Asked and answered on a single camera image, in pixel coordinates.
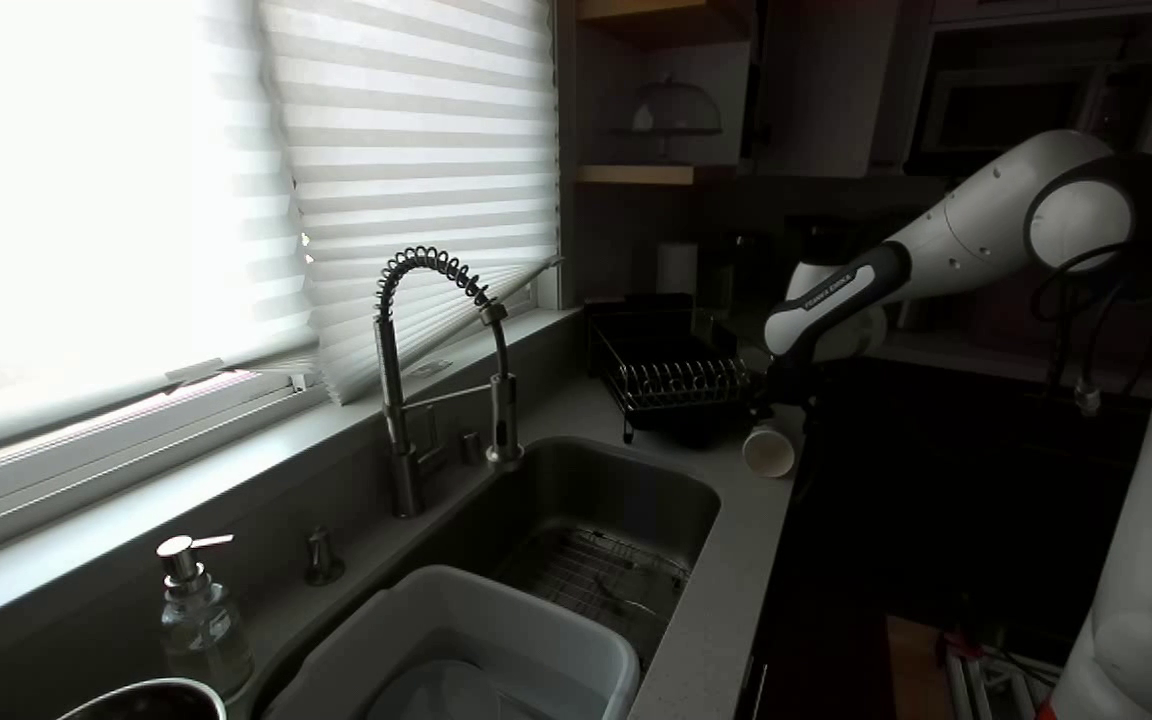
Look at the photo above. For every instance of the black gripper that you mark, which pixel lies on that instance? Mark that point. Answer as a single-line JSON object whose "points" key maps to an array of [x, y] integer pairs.
{"points": [[793, 377]]}

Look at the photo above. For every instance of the patterned paper cup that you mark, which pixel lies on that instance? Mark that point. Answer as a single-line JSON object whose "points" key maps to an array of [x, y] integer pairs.
{"points": [[773, 446]]}

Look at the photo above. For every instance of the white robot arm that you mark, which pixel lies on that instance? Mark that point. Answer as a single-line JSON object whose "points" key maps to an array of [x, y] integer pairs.
{"points": [[1073, 206]]}

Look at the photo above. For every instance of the black dish rack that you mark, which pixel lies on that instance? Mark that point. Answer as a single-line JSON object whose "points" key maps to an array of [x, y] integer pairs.
{"points": [[665, 377]]}

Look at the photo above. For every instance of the white paper towel roll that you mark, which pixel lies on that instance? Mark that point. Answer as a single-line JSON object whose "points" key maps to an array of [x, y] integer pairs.
{"points": [[679, 266]]}

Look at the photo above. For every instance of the steel kitchen sink basin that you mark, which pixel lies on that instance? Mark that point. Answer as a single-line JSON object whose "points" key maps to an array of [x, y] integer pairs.
{"points": [[541, 599]]}

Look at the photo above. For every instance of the white plastic dish tub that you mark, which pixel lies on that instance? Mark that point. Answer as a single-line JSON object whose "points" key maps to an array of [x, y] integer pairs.
{"points": [[455, 646]]}

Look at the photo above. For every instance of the white window blind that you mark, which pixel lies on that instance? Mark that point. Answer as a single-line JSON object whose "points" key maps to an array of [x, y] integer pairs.
{"points": [[414, 122]]}

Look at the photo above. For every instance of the soap dispenser bottle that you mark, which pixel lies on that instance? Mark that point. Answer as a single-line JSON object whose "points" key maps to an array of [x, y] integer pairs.
{"points": [[197, 622]]}

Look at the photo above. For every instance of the dark bowl with white rim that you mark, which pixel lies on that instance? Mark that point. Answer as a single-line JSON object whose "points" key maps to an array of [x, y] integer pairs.
{"points": [[161, 696]]}

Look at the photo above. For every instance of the wire sink grid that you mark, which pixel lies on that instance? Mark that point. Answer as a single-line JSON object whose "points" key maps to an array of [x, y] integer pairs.
{"points": [[609, 577]]}

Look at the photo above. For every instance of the wooden wall shelf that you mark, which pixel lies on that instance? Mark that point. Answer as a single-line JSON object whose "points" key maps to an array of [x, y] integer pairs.
{"points": [[665, 90]]}

